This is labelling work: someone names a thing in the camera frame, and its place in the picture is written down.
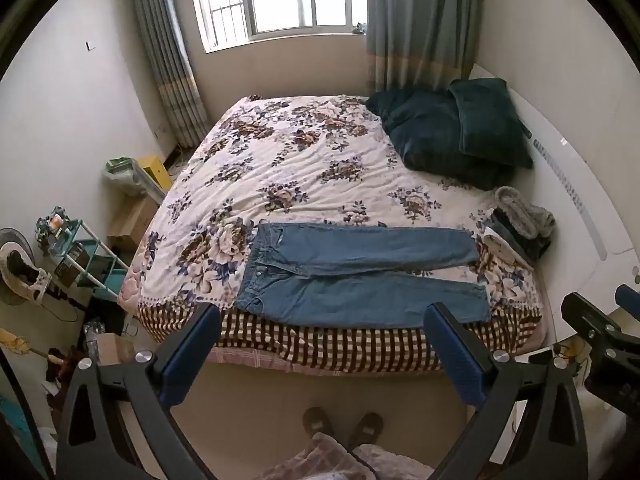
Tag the dark folded clothes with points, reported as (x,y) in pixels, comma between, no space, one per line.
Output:
(520,242)

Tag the dark green pillow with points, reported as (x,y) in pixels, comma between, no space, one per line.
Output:
(492,120)

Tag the green and white bag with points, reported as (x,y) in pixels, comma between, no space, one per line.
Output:
(122,172)

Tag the yellow box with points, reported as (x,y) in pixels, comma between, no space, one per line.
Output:
(156,172)

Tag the grey fleece garment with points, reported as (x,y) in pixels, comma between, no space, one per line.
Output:
(525,210)

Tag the brown cardboard box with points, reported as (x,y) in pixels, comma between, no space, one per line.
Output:
(132,220)

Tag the blue denim pants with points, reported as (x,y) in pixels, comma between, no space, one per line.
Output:
(350,295)

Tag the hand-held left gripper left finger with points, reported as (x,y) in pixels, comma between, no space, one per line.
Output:
(190,355)

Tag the teal shelf rack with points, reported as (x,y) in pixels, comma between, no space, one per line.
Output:
(92,260)

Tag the yellow duster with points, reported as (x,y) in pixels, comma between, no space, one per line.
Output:
(20,344)

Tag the small cardboard box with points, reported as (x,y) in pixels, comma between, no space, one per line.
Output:
(115,349)

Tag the white standing fan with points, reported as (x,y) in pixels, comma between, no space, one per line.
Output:
(15,270)

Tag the dark green pillows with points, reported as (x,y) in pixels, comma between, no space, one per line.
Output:
(425,130)

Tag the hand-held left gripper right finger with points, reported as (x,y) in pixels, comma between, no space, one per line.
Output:
(457,355)

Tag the floral checked bed blanket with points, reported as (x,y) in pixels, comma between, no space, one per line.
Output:
(310,160)

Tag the brown slipper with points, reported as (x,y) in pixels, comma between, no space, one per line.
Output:
(317,422)
(367,429)

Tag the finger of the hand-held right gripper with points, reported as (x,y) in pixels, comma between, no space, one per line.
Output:
(592,322)
(629,297)

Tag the white headboard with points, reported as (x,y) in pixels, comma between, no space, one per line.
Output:
(575,170)

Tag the grey striped curtain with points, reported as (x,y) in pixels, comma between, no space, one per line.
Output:
(170,60)
(420,25)

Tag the person's plaid pyjama legs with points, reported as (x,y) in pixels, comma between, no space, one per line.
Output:
(325,460)

